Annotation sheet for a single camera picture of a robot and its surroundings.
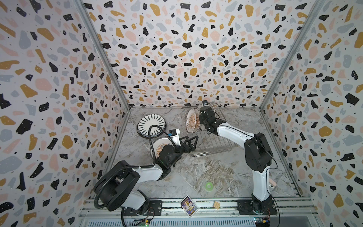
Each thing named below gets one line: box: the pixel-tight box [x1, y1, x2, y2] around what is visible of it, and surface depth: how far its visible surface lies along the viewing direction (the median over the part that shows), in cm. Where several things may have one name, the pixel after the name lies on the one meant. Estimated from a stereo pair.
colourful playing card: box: [179, 195, 199, 218], surface depth 75 cm
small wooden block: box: [213, 200, 221, 210], surface depth 76 cm
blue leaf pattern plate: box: [136, 113, 167, 139], surface depth 111 cm
